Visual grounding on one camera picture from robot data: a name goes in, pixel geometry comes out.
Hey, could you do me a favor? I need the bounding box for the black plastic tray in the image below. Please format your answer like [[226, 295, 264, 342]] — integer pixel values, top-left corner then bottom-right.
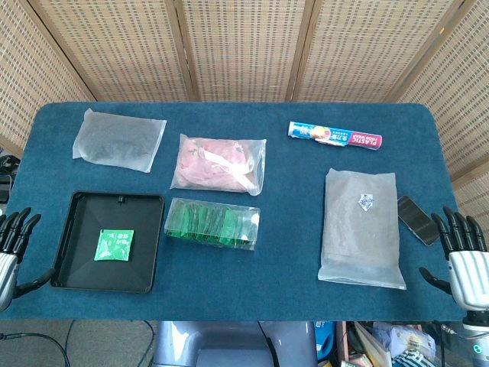
[[50, 190, 166, 294]]

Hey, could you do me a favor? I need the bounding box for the black smartphone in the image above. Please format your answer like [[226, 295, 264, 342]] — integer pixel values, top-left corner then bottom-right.
[[397, 195, 444, 246]]

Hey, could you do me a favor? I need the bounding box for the woven folding screen panel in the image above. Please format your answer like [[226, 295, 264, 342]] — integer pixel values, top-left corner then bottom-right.
[[397, 0, 489, 230], [28, 0, 198, 102], [0, 0, 96, 154], [292, 0, 469, 103], [173, 0, 316, 102]]

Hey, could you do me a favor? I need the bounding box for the white plastic bag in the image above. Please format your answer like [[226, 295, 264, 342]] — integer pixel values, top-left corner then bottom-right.
[[372, 320, 437, 362]]

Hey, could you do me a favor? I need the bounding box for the frosted bag with dark contents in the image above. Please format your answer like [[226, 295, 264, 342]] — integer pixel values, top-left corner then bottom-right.
[[72, 108, 168, 175]]

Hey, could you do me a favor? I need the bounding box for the plastic food wrap box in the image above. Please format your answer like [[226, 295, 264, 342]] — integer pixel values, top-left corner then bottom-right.
[[286, 121, 384, 152]]

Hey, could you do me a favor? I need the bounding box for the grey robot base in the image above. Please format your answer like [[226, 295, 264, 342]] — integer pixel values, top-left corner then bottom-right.
[[152, 320, 319, 367]]

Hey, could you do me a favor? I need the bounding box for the clear box of green sachets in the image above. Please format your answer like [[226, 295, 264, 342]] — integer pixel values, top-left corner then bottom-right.
[[164, 196, 261, 252]]

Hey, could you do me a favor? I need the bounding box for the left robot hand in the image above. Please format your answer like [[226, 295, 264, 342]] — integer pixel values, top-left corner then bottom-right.
[[0, 207, 57, 311]]

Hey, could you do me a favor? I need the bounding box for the green tea sachet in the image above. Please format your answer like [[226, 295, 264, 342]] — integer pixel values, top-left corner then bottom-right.
[[93, 229, 135, 262]]

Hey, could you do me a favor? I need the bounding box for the black device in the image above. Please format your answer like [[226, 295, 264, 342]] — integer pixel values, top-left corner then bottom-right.
[[0, 154, 20, 203]]

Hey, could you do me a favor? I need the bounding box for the striped teal cloth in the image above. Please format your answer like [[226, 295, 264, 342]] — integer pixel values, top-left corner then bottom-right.
[[393, 350, 435, 367]]

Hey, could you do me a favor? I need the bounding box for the blue tablecloth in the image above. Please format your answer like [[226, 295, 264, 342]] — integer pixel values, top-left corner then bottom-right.
[[0, 101, 483, 322]]

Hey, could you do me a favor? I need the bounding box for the clear bag with pink cloth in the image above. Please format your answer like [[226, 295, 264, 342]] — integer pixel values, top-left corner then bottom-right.
[[169, 133, 267, 197]]

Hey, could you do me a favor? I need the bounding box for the black floor cable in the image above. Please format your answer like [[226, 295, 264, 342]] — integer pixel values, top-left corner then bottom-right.
[[0, 331, 72, 367]]

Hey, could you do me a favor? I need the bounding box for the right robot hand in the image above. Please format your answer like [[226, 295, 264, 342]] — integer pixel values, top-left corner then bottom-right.
[[419, 206, 489, 310]]

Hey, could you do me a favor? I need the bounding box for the large frosted bag with label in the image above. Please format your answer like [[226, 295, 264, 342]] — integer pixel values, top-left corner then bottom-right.
[[317, 167, 407, 291]]

